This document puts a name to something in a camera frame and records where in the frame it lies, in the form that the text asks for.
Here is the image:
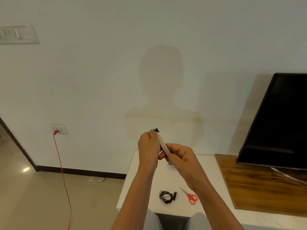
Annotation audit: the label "silver television stand leg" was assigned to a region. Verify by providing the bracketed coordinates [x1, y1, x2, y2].
[270, 167, 307, 186]

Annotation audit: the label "white wall socket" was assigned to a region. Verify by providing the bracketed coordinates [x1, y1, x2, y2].
[49, 124, 68, 135]

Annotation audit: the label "person's left hand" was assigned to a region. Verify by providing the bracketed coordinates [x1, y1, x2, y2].
[138, 130, 161, 171]

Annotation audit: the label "red power cable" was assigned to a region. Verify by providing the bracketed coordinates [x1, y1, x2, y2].
[53, 134, 72, 230]

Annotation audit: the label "brown wooden board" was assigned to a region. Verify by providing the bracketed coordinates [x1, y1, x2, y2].
[214, 154, 307, 217]

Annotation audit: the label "dark seat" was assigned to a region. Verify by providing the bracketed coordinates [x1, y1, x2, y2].
[154, 213, 193, 230]

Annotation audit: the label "white slim stick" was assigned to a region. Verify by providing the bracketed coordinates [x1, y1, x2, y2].
[156, 134, 172, 156]

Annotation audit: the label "coiled black cable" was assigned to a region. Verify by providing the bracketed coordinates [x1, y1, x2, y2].
[159, 190, 173, 204]

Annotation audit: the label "black flat-screen television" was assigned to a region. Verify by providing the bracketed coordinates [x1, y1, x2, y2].
[236, 73, 307, 171]

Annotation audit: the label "red-handled scissors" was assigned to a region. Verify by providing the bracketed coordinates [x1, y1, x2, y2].
[179, 187, 198, 205]

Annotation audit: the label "white wall switch panel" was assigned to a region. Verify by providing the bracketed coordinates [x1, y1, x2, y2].
[0, 22, 40, 45]

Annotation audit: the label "person's left forearm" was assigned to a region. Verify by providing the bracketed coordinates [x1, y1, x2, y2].
[110, 165, 159, 230]

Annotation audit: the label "person's right forearm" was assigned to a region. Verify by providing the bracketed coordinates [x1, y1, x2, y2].
[187, 180, 245, 230]

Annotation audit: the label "person's grey trousers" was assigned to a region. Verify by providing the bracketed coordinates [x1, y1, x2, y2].
[143, 208, 212, 230]

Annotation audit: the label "person's right hand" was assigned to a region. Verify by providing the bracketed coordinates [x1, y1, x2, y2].
[158, 144, 207, 191]

